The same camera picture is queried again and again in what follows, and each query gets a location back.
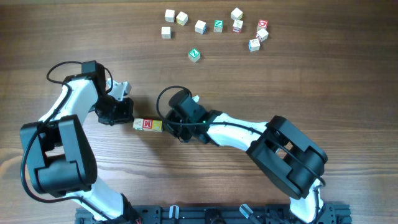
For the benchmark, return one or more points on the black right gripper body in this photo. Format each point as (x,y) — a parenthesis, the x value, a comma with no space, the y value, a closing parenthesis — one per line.
(183,132)

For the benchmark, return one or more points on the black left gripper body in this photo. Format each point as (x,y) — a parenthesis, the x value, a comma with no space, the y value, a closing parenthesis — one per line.
(110,111)

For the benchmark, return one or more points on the teal picture wooden block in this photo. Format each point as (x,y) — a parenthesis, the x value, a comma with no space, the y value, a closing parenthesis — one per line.
(138,123)

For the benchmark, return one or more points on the yellow K wooden block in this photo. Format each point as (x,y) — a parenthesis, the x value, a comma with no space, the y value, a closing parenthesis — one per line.
(157,125)

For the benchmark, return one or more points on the red M wooden block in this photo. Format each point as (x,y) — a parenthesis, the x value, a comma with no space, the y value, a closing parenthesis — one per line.
(147,124)

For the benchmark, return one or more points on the green Z wooden block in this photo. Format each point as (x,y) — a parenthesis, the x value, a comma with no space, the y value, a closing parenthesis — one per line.
(194,55)

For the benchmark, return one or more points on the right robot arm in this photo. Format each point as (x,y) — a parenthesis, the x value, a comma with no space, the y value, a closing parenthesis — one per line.
(288,158)

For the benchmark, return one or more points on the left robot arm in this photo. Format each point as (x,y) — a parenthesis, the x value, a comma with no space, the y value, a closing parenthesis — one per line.
(58,163)

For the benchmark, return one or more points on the wooden block left lower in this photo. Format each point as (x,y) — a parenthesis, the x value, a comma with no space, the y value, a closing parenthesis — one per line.
(166,32)

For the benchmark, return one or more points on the blue edged wooden block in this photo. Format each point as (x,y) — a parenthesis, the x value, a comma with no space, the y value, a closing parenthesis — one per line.
(200,27)

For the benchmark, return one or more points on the green N wooden block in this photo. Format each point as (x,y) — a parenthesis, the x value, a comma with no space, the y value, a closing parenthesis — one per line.
(218,26)

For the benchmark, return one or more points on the blue sided wooden block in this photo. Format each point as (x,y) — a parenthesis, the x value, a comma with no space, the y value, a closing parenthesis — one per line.
(254,45)

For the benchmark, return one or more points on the yellow edged wooden block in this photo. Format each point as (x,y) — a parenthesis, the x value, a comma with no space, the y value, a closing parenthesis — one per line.
(182,18)

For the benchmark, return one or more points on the red edged picture block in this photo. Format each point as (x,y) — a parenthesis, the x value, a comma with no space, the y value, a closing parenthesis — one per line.
(237,26)

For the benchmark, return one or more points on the plain wooden block far left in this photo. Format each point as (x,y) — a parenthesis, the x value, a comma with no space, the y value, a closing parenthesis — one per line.
(169,15)

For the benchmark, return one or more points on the plain wooden block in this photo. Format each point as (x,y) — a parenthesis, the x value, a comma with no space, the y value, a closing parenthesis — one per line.
(169,15)
(236,14)

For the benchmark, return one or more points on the red sided wooden block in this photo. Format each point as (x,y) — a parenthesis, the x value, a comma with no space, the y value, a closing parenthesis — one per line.
(262,35)

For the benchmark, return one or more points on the plain wooden block top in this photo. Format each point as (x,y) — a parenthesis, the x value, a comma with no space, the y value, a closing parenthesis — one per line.
(236,14)

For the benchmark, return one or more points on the red O wooden block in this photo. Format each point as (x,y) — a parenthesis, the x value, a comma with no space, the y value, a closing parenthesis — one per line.
(262,24)

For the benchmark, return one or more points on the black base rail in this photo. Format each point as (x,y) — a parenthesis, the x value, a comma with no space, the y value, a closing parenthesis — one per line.
(277,213)

